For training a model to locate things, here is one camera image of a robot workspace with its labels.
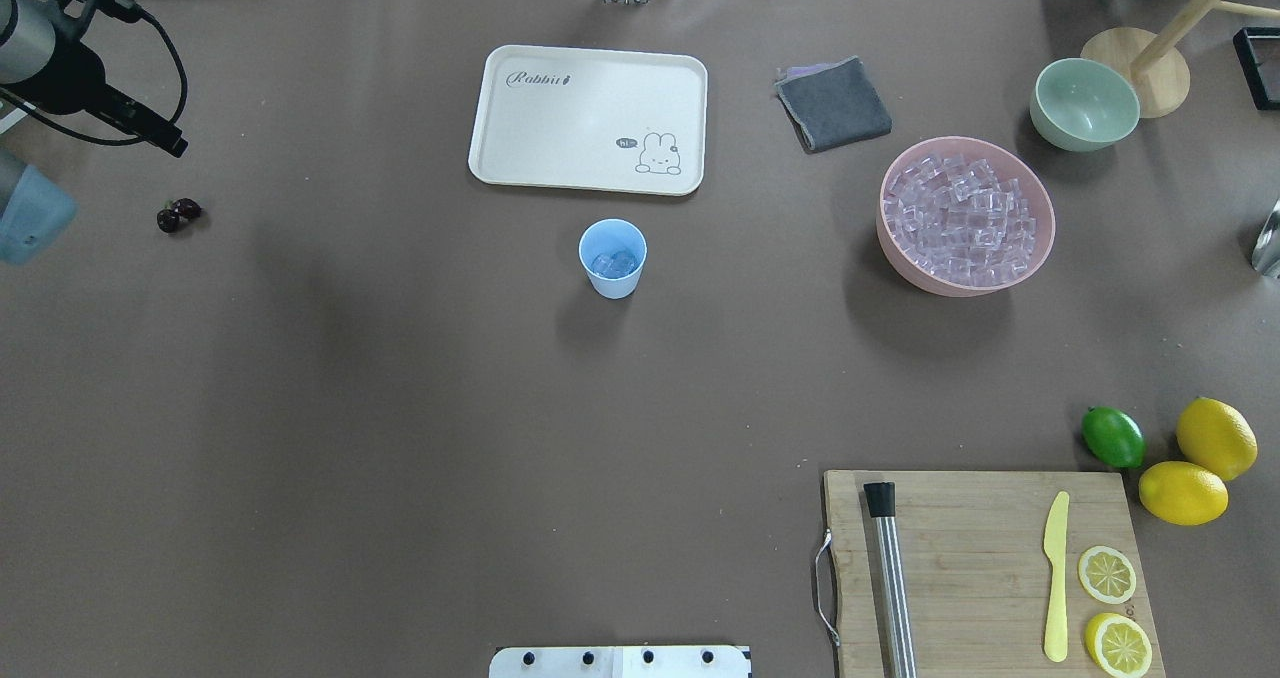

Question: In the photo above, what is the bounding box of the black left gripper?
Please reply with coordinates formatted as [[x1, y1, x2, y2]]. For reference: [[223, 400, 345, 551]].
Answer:
[[1, 0, 188, 159]]

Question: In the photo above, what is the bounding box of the dark red cherry pair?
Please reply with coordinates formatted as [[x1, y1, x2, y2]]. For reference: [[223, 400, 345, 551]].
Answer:
[[156, 198, 204, 233]]

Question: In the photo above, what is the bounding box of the clear ice cube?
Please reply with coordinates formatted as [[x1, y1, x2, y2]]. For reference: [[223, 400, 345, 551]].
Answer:
[[589, 249, 641, 280]]

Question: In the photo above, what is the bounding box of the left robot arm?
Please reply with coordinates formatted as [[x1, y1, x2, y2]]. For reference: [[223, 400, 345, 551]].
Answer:
[[1, 0, 189, 265]]

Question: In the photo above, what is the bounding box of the light blue plastic cup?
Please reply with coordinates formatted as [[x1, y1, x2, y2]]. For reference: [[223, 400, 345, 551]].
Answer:
[[579, 217, 648, 299]]

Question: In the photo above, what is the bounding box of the pink bowl of ice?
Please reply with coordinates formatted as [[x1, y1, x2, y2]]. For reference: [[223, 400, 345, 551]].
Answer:
[[876, 136, 1056, 298]]

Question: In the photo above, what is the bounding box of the wooden cup stand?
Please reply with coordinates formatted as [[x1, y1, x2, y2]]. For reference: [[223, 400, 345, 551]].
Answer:
[[1080, 0, 1279, 119]]

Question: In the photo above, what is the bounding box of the steel shaker cup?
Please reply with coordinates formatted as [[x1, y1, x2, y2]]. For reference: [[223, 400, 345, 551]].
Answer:
[[1251, 201, 1280, 278]]

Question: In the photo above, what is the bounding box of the cream rabbit tray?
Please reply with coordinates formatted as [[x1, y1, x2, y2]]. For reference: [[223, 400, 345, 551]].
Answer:
[[468, 45, 709, 198]]

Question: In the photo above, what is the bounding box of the grey folded cloth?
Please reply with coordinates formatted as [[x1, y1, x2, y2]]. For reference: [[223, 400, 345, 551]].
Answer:
[[774, 55, 893, 154]]

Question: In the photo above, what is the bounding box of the steel muddler black tip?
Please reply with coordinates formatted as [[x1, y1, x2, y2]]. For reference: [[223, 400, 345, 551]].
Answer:
[[863, 481, 919, 677]]

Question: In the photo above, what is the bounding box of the wooden cutting board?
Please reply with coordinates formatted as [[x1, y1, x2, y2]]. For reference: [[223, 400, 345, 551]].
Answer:
[[823, 469, 1142, 677]]

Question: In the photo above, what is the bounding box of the green ceramic bowl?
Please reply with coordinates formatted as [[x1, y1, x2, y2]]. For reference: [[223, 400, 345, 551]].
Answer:
[[1029, 58, 1140, 151]]

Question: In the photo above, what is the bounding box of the green lime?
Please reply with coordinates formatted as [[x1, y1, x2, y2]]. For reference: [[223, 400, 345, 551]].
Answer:
[[1082, 406, 1147, 469]]

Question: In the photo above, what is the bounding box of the yellow plastic knife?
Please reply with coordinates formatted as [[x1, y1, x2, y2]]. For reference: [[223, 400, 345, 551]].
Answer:
[[1042, 491, 1070, 663]]

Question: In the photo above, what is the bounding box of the lemon slice upper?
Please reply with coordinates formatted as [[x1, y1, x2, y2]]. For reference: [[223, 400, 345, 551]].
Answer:
[[1076, 545, 1138, 605]]

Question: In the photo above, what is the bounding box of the lemon slice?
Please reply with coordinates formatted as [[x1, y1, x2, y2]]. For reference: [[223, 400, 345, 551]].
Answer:
[[1076, 545, 1138, 605], [1084, 611, 1155, 677]]

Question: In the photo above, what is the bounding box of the yellow lemon near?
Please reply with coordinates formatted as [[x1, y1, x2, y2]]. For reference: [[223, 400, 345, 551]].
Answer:
[[1138, 461, 1229, 526]]

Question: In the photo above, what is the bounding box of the yellow lemon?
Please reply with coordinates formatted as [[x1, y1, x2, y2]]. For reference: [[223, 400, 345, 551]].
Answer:
[[1175, 397, 1260, 481], [1138, 461, 1229, 526]]

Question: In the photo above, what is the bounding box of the lemon slice lower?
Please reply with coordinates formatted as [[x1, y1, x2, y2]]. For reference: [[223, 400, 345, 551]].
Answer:
[[1084, 611, 1155, 677]]

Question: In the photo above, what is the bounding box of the yellow lemon far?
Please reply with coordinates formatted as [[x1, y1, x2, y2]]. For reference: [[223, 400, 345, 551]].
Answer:
[[1175, 397, 1260, 481]]

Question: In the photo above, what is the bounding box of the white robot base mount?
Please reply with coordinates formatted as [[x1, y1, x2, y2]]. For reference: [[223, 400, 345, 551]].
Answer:
[[488, 643, 753, 677]]

